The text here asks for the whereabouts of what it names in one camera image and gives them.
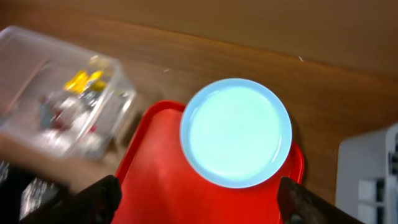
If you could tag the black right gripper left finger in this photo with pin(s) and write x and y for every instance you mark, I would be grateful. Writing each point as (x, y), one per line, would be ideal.
(97, 204)

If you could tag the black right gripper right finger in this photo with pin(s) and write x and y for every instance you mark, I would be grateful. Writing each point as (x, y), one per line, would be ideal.
(299, 205)

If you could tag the white rice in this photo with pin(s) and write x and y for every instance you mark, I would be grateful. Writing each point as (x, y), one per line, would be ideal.
(34, 193)

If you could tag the red snack wrapper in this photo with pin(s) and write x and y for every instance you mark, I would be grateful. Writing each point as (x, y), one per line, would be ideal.
(62, 112)

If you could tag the light blue plate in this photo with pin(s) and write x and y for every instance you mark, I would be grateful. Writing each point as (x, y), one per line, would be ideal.
(236, 133)

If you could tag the yellow sauce packet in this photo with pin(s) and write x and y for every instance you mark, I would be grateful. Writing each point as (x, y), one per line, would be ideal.
(83, 81)

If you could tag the white tissue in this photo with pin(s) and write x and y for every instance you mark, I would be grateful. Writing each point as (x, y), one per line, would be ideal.
(56, 141)

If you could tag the grey dishwasher rack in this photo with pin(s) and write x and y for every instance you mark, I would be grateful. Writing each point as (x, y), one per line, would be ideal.
(366, 183)

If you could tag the red serving tray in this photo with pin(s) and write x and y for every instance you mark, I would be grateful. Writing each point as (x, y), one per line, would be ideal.
(159, 186)

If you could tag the clear plastic storage bin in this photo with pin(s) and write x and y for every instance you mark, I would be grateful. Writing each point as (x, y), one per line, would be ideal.
(33, 65)

